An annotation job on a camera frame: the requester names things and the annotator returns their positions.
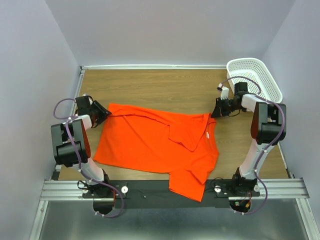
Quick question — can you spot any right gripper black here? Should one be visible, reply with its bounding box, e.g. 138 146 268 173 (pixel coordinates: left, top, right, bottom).
210 97 244 119

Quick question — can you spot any orange t shirt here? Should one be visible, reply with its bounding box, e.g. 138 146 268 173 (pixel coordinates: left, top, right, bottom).
93 103 219 202

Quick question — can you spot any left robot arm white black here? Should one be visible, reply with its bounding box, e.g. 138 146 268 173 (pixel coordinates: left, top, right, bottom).
50 94 115 198

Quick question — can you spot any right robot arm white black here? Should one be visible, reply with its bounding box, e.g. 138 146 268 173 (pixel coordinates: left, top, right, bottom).
211 82 287 196

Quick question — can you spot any white perforated plastic basket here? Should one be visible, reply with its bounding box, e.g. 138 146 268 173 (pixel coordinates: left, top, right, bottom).
226 57 283 104

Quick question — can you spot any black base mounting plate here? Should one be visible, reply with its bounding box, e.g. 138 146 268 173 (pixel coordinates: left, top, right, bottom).
77 178 260 216

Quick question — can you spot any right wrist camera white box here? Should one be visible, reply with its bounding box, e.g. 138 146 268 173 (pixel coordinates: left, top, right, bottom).
217 83 229 100

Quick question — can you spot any aluminium frame rail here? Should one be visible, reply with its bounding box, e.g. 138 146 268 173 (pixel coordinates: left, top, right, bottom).
40 178 310 201

